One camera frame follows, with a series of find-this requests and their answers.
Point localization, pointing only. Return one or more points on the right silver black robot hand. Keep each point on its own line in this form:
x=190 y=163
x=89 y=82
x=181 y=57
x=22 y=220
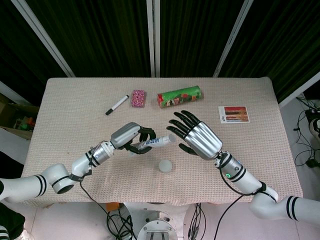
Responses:
x=203 y=140

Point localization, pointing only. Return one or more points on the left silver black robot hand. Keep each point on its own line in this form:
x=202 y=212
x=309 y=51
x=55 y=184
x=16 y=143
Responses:
x=124 y=136

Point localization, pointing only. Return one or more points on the white tube with blue label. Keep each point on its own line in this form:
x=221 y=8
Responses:
x=158 y=142

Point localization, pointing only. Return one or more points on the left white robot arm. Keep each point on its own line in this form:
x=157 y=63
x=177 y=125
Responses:
x=50 y=180

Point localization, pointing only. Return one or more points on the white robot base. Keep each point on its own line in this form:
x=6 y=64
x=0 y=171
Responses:
x=157 y=225

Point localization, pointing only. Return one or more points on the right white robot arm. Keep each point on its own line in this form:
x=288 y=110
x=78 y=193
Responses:
x=255 y=187

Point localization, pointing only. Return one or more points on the white round plastic cap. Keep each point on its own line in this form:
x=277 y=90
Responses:
x=165 y=166

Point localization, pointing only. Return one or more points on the black white marker pen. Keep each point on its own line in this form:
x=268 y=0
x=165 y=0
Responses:
x=117 y=105

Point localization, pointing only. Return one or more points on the beige woven tablecloth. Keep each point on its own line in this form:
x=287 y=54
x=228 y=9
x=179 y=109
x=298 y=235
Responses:
x=160 y=140

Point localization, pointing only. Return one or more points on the red picture card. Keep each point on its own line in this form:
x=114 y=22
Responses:
x=234 y=114

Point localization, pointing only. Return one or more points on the pink patterned small box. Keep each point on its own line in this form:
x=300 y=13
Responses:
x=137 y=98

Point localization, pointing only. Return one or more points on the green cylindrical snack can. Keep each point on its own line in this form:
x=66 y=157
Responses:
x=179 y=97

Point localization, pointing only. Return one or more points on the orange object under table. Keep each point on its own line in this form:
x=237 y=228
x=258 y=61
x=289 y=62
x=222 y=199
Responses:
x=112 y=207

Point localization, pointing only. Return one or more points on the cardboard box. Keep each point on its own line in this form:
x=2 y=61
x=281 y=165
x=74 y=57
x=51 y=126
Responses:
x=17 y=117

